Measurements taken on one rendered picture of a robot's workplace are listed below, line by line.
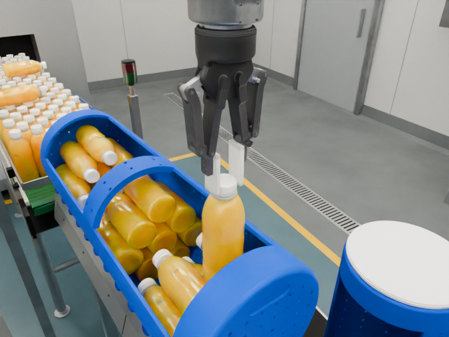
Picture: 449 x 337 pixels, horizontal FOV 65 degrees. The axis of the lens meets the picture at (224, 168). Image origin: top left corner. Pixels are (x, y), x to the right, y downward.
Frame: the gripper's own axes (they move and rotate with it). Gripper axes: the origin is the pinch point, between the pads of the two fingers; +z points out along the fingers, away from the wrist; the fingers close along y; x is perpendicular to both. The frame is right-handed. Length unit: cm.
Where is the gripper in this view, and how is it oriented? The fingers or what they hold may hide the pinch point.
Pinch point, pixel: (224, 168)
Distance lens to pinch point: 52.9
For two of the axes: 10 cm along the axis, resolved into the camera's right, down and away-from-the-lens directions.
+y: 8.0, -3.1, 5.2
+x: -6.0, -4.2, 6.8
